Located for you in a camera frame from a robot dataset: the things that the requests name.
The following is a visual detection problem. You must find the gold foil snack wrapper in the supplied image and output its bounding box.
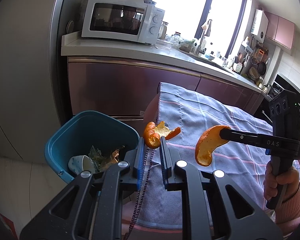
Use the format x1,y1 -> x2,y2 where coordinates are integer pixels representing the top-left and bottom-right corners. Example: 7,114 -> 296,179
107,148 -> 121,166

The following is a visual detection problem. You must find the green clear snack wrapper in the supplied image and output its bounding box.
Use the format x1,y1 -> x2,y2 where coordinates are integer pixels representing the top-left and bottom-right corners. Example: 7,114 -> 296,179
88,146 -> 108,172

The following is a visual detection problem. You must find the large orange peel piece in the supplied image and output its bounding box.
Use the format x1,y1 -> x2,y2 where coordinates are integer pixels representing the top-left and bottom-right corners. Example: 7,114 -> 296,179
195,125 -> 230,166

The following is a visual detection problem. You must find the pink sleeve right forearm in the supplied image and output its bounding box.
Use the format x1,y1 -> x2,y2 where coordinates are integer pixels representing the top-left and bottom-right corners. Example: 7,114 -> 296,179
275,187 -> 300,236

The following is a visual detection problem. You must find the teal plastic trash bin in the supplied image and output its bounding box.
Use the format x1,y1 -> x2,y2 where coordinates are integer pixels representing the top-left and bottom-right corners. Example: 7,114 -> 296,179
44,111 -> 140,184

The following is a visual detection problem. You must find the chrome kitchen faucet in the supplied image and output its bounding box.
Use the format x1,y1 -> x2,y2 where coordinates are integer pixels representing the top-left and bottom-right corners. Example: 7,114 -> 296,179
196,19 -> 212,55

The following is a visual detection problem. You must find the person's right hand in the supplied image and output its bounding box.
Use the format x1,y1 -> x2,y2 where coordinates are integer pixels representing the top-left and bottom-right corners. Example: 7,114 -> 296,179
263,162 -> 300,202

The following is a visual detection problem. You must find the grey plaid tablecloth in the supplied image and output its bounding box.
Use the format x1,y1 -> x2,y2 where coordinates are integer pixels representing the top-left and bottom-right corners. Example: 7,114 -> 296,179
136,82 -> 275,232

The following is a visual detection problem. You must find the black built-in oven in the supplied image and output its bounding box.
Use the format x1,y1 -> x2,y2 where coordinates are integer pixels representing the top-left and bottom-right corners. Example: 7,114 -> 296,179
253,73 -> 300,125

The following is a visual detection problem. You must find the black hanging frying pan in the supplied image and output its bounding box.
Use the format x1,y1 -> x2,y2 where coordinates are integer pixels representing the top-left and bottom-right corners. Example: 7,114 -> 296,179
257,61 -> 267,76

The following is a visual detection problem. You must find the grey refrigerator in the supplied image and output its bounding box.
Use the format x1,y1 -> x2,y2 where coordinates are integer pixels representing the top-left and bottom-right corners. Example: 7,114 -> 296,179
0,0 -> 91,165

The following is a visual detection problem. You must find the white microwave oven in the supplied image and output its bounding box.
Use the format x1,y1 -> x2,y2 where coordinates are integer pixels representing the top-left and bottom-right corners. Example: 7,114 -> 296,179
82,0 -> 165,44

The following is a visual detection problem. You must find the blue white bowl on microwave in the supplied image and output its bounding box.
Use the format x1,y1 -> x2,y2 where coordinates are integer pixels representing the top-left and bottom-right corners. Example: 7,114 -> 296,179
143,0 -> 156,5

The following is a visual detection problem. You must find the black tracking camera box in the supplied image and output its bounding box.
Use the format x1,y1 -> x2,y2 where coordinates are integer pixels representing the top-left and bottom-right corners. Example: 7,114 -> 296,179
270,97 -> 300,141

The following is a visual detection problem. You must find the pink upper wall cabinet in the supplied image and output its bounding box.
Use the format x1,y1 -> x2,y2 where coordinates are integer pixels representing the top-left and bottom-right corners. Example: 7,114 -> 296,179
265,12 -> 295,54

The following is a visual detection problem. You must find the white wall water heater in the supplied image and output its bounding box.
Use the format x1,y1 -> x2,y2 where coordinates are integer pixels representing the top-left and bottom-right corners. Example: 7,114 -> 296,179
250,9 -> 268,43

